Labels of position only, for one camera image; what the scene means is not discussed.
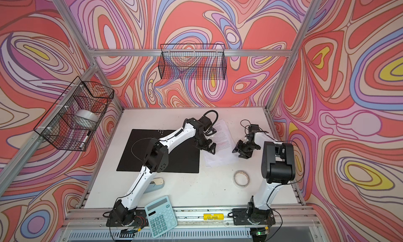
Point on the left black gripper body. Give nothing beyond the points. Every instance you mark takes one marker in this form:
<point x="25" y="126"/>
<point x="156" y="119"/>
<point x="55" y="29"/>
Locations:
<point x="202" y="142"/>

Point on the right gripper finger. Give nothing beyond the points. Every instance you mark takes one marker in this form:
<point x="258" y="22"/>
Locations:
<point x="237" y="147"/>
<point x="245" y="155"/>

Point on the teal calculator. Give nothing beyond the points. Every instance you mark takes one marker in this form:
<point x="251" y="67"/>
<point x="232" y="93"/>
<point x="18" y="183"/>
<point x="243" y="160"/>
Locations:
<point x="161" y="217"/>

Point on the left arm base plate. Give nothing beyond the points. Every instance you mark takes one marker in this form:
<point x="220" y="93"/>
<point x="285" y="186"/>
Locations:
<point x="138" y="220"/>

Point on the printed paper stack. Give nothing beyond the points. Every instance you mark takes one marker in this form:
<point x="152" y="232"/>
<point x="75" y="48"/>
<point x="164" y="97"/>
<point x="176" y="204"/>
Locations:
<point x="224" y="147"/>

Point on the left black wire basket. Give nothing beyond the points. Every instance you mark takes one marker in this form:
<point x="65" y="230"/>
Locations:
<point x="64" y="130"/>

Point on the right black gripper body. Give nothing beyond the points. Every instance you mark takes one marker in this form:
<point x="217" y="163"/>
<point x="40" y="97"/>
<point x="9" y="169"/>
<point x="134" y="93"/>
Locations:
<point x="248" y="147"/>

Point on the back black wire basket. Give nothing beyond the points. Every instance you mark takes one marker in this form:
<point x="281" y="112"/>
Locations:
<point x="195" y="61"/>

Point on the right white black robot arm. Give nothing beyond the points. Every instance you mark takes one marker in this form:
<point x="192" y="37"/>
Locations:
<point x="277" y="169"/>

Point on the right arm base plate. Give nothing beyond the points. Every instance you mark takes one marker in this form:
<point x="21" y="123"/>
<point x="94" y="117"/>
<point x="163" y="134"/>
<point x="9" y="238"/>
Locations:
<point x="254" y="216"/>

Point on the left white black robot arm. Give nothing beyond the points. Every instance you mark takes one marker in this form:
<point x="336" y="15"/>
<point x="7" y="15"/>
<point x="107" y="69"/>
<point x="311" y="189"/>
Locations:
<point x="156" y="160"/>

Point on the black wire basket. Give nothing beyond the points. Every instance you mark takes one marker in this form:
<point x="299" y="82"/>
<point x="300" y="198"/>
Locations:
<point x="64" y="130"/>
<point x="195" y="61"/>

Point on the clear tape roll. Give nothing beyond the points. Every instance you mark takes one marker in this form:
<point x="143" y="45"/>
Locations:
<point x="241" y="179"/>

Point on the blue cream stapler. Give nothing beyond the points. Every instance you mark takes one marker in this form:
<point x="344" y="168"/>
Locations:
<point x="155" y="184"/>

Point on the yellow label sticker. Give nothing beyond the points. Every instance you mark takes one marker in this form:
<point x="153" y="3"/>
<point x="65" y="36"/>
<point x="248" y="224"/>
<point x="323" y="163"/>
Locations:
<point x="213" y="217"/>

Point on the black marker pen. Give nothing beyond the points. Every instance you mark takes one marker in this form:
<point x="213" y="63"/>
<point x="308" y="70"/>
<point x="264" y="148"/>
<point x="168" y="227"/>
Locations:
<point x="83" y="143"/>

